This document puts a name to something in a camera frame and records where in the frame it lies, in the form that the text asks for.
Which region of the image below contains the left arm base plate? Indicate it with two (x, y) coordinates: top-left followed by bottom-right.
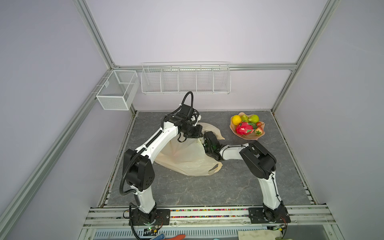
(130, 208), (171, 226)

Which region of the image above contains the green chayote fruit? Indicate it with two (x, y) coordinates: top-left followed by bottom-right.
(248, 115), (260, 124)

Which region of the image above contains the cream plastic bag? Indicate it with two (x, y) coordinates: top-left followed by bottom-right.
(154, 122), (223, 177)

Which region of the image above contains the red blue glove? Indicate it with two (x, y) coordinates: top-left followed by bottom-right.
(150, 233), (186, 240)

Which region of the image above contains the yellow lemon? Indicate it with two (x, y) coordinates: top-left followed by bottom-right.
(231, 115), (242, 126)

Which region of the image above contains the beige cloth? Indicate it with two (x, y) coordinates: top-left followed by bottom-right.
(238, 230), (283, 240)

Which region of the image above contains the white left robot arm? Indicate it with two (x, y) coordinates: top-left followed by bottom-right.
(119, 104), (202, 223)

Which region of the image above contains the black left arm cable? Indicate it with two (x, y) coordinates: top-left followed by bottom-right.
(119, 90), (194, 197)

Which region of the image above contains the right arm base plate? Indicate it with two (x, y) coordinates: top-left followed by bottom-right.
(248, 205), (291, 224)

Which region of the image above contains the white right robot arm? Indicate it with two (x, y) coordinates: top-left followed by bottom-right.
(203, 132), (291, 224)

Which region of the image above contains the red dragon fruit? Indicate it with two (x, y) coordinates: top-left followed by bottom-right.
(235, 122), (256, 136)

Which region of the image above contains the long white wire basket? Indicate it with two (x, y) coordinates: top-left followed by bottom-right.
(141, 62), (232, 95)

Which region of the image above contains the red yellow peach with leaf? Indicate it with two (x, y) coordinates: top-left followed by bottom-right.
(254, 127), (264, 136)

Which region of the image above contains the small white mesh basket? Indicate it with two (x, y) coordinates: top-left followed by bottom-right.
(96, 70), (140, 111)

